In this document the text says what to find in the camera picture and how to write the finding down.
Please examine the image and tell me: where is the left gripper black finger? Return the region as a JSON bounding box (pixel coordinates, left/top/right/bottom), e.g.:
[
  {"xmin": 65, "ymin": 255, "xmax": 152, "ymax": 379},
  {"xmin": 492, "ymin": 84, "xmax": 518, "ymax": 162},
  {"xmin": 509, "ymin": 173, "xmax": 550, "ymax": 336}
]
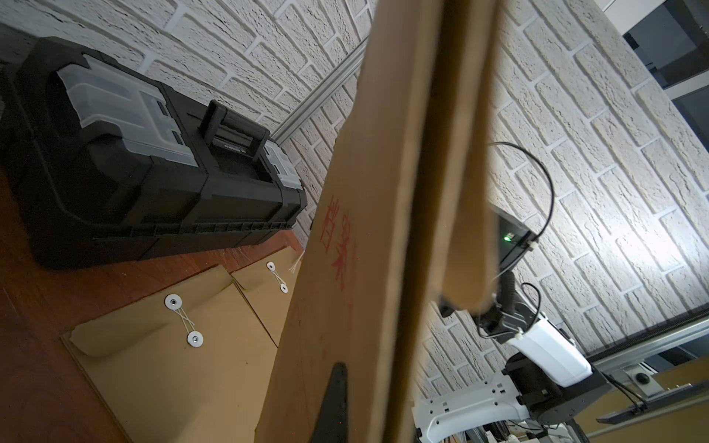
[{"xmin": 310, "ymin": 362, "xmax": 348, "ymax": 443}]

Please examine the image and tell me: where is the brown kraft file bag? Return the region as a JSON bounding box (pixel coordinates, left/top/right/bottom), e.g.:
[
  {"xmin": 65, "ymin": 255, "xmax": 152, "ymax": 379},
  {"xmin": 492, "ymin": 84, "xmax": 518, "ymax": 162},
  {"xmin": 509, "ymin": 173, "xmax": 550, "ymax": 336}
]
[
  {"xmin": 232, "ymin": 247, "xmax": 301, "ymax": 346},
  {"xmin": 63, "ymin": 266, "xmax": 277, "ymax": 442},
  {"xmin": 255, "ymin": 1, "xmax": 501, "ymax": 442}
]

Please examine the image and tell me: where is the white closure string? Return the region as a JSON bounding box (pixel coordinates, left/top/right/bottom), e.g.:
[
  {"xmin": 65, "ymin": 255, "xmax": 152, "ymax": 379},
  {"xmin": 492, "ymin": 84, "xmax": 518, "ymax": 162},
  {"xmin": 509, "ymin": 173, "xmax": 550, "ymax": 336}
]
[{"xmin": 265, "ymin": 261, "xmax": 290, "ymax": 295}]

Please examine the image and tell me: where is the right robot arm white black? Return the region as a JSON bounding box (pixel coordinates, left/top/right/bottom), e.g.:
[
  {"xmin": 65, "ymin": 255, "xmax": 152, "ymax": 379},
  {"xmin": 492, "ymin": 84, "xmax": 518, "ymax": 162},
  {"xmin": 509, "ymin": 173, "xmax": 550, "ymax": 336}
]
[{"xmin": 412, "ymin": 207, "xmax": 610, "ymax": 442}]

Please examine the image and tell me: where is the black grey plastic toolbox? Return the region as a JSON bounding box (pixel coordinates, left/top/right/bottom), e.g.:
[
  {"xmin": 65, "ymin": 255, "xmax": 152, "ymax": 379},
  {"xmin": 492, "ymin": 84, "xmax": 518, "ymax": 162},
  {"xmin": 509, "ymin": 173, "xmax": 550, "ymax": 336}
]
[{"xmin": 1, "ymin": 37, "xmax": 306, "ymax": 269}]

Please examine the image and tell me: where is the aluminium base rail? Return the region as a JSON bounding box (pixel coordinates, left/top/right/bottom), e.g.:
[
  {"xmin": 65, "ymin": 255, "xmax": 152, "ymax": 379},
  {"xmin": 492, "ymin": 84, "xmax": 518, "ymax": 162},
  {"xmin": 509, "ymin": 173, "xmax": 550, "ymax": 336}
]
[{"xmin": 588, "ymin": 309, "xmax": 708, "ymax": 382}]

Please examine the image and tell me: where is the right aluminium corner post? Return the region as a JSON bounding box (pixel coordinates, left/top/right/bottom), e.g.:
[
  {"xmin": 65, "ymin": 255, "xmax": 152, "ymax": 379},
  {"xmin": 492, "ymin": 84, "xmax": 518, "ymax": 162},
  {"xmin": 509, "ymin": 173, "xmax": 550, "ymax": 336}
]
[{"xmin": 273, "ymin": 37, "xmax": 369, "ymax": 144}]

